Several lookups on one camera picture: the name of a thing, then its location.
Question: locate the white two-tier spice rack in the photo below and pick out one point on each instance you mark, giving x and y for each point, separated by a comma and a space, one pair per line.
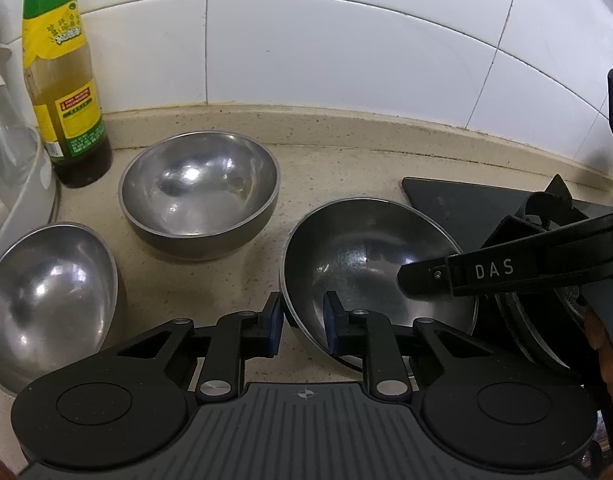
39, 195

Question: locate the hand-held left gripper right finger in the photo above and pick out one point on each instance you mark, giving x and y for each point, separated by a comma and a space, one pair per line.
331, 325

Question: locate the person's right hand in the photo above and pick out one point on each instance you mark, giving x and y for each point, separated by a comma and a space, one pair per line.
611, 375

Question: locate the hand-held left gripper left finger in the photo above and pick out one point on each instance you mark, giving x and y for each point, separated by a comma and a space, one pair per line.
275, 325

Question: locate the black stove pan support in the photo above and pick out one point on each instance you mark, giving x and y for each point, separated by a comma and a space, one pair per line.
536, 215

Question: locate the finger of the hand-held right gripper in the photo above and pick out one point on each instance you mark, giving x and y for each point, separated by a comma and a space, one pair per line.
491, 270

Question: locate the gas stove burner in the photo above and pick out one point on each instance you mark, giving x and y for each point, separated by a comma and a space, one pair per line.
531, 330

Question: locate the clear plastic bag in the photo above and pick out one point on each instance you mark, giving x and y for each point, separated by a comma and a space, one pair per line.
6, 140

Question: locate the steel bowl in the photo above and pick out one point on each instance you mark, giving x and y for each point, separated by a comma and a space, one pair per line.
366, 260
41, 300
196, 190

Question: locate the green yellow label bottle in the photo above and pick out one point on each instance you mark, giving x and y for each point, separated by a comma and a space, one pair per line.
69, 100

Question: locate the black glass gas stove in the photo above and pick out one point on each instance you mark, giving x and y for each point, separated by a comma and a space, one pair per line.
456, 195

